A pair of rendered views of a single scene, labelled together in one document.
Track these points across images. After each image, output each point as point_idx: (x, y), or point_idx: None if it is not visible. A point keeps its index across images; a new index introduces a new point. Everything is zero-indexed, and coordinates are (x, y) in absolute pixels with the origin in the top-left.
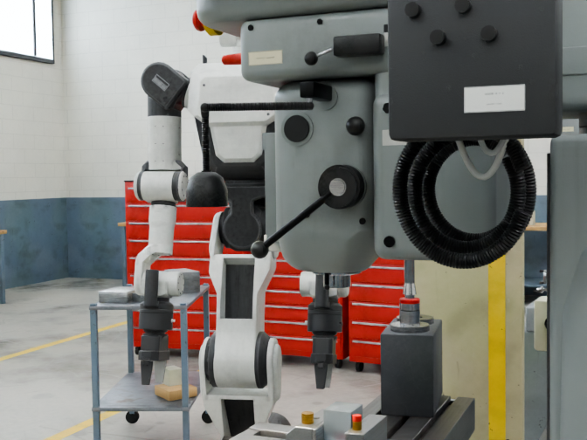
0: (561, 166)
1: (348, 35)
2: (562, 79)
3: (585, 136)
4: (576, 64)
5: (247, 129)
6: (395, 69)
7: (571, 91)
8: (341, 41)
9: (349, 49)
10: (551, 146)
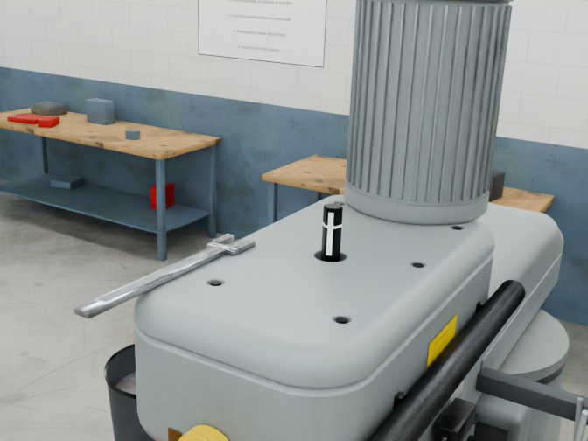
0: (519, 439)
1: (463, 421)
2: (493, 364)
3: (525, 409)
4: (500, 348)
5: None
6: None
7: (494, 369)
8: (461, 432)
9: (464, 436)
10: (517, 428)
